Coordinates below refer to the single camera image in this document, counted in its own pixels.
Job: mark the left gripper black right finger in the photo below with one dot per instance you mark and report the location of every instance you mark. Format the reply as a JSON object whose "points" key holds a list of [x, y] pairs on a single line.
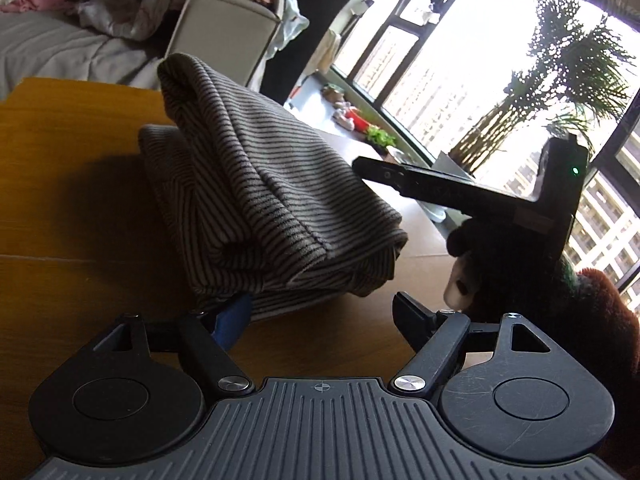
{"points": [[437, 340]]}

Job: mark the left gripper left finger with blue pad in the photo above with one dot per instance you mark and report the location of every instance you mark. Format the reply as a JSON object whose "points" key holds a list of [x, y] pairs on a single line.
{"points": [[208, 336]]}

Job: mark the striped grey knit sweater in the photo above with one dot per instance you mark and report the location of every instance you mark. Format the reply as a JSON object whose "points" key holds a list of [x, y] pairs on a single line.
{"points": [[258, 203]]}

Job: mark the bamboo plant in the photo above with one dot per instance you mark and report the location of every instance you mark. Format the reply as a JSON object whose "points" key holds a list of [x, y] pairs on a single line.
{"points": [[576, 77]]}

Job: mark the white ribbed plant pot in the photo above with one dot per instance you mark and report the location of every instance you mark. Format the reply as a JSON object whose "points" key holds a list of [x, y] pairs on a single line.
{"points": [[446, 169]]}

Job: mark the grey covered sofa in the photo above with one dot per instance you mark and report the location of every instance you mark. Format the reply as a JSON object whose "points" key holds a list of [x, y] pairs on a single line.
{"points": [[53, 45]]}

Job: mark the pink cloth on sofa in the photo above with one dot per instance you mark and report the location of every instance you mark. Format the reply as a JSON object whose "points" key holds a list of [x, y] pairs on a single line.
{"points": [[23, 6]]}

